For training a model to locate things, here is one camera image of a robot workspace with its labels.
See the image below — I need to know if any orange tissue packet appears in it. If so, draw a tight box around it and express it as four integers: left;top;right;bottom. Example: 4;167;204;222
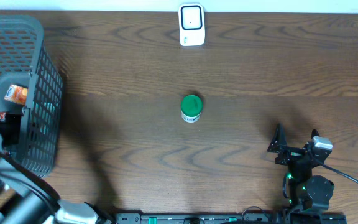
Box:
4;84;28;105

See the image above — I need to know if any green lid jar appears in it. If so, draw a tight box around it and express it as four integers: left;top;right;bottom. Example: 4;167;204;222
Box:
181;95;203;123

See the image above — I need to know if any red Top chocolate bar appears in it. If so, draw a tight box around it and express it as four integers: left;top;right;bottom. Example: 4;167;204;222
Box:
0;112;8;123

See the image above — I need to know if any teal wet wipes pack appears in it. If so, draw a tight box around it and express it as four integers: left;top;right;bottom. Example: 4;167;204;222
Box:
31;102;58;142

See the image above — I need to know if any grey plastic basket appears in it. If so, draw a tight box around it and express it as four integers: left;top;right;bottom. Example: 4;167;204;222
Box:
0;16;63;177

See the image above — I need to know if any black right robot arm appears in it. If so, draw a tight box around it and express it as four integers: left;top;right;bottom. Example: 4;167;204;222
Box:
267;124;334;222

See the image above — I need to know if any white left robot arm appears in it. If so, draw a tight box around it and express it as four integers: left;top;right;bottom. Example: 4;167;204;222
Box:
0;130;115;224

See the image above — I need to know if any white barcode scanner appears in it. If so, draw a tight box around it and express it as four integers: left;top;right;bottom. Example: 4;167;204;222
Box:
178;3;206;47

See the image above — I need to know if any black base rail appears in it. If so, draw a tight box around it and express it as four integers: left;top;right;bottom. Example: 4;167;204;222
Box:
114;213;347;224

